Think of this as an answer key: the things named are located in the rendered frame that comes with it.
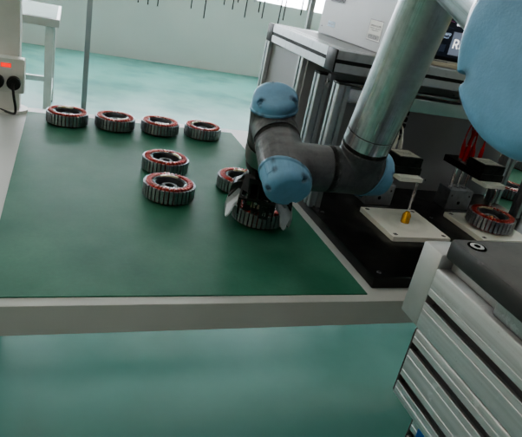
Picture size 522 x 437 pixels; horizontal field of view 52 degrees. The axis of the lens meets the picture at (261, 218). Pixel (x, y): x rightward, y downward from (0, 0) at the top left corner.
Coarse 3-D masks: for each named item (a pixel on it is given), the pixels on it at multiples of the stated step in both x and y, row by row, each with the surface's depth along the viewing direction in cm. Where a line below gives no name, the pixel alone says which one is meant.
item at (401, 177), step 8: (392, 152) 121; (400, 152) 121; (408, 152) 123; (400, 160) 118; (408, 160) 119; (416, 160) 120; (400, 168) 119; (408, 168) 120; (416, 168) 120; (400, 176) 118; (408, 176) 119; (416, 176) 121
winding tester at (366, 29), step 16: (336, 0) 138; (352, 0) 131; (368, 0) 124; (384, 0) 118; (336, 16) 138; (352, 16) 130; (368, 16) 124; (384, 16) 117; (320, 32) 147; (336, 32) 138; (352, 32) 130; (368, 32) 123; (384, 32) 117; (368, 48) 123; (432, 64) 119; (448, 64) 121
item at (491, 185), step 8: (448, 160) 138; (456, 160) 135; (472, 160) 131; (480, 160) 130; (488, 160) 131; (456, 168) 137; (464, 168) 133; (472, 168) 130; (480, 168) 128; (488, 168) 127; (496, 168) 128; (504, 168) 129; (472, 176) 130; (480, 176) 127; (488, 176) 128; (496, 176) 129; (456, 184) 139; (464, 184) 140; (480, 184) 128; (488, 184) 127; (496, 184) 128
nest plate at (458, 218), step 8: (448, 216) 131; (456, 216) 131; (464, 216) 133; (456, 224) 129; (464, 224) 127; (472, 232) 124; (480, 232) 124; (488, 232) 125; (512, 232) 128; (480, 240) 121; (488, 240) 121; (496, 240) 122; (504, 240) 122; (512, 240) 123; (520, 240) 125
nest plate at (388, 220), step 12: (372, 216) 120; (384, 216) 121; (396, 216) 123; (420, 216) 126; (384, 228) 115; (396, 228) 116; (408, 228) 118; (420, 228) 119; (432, 228) 120; (396, 240) 112; (408, 240) 113; (420, 240) 114; (432, 240) 115; (444, 240) 117
